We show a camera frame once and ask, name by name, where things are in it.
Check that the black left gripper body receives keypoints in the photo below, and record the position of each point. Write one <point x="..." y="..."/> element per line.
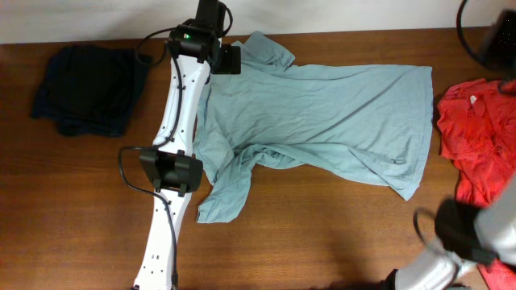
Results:
<point x="228" y="62"/>

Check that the light blue t-shirt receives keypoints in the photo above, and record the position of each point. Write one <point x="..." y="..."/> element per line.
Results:
<point x="370" y="124"/>

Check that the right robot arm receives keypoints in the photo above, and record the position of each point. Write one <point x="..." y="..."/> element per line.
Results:
<point x="458" y="244"/>

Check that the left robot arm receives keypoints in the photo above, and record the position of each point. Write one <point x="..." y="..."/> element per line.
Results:
<point x="197" y="52"/>

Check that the red t-shirt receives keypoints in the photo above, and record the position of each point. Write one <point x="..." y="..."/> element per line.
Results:
<point x="477" y="125"/>

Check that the folded dark navy garment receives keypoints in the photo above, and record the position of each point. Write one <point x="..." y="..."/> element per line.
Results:
<point x="90" y="90"/>

